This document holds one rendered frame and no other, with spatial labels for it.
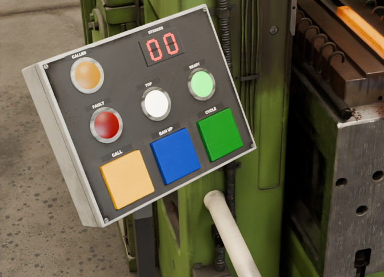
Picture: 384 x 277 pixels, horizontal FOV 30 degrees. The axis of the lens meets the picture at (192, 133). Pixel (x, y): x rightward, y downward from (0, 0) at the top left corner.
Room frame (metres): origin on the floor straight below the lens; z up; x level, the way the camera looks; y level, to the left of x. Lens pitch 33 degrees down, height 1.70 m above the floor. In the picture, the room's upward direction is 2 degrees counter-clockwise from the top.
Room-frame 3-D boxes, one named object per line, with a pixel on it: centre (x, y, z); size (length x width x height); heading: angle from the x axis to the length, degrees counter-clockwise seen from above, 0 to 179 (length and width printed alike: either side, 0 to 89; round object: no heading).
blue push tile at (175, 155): (1.00, 0.03, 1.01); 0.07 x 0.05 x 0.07; 128
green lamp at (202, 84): (1.10, -0.02, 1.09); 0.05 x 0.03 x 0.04; 103
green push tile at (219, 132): (1.06, -0.05, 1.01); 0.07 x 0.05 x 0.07; 128
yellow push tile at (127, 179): (0.94, 0.11, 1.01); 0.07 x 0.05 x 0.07; 128
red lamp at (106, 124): (0.97, 0.14, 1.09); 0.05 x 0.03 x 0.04; 103
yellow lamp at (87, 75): (1.01, 0.16, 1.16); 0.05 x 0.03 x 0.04; 103
